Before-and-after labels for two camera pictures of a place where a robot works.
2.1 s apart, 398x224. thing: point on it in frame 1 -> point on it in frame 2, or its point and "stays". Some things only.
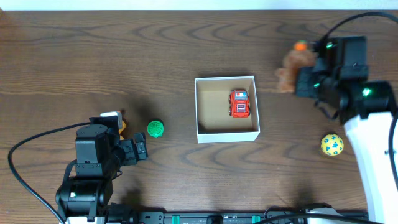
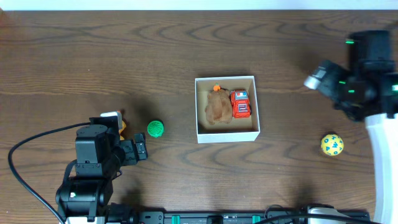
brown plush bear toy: x=300 y=56 -> x=219 y=107
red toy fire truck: x=239 y=104 stays
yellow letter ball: x=332 y=144 stays
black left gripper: x=138 y=147 stays
